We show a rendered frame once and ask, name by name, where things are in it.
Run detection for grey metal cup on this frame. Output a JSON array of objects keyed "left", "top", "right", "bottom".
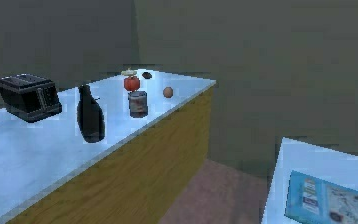
[{"left": 127, "top": 90, "right": 149, "bottom": 119}]

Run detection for black bottle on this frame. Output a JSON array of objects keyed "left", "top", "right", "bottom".
[{"left": 76, "top": 84, "right": 106, "bottom": 144}]

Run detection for white table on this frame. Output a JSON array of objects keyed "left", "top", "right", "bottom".
[{"left": 260, "top": 136, "right": 358, "bottom": 224}]

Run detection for blue printed book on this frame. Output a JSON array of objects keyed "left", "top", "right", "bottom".
[{"left": 284, "top": 170, "right": 358, "bottom": 224}]

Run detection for pale yellow flat object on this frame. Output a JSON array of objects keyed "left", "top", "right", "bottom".
[{"left": 120, "top": 67, "right": 137, "bottom": 77}]

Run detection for wooden kitchen counter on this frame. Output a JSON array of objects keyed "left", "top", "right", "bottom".
[{"left": 0, "top": 68, "right": 217, "bottom": 224}]

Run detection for black toaster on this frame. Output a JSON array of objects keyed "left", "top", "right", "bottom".
[{"left": 0, "top": 73, "right": 63, "bottom": 124}]

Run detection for red tomato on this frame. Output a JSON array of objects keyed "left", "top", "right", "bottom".
[{"left": 123, "top": 75, "right": 141, "bottom": 93}]

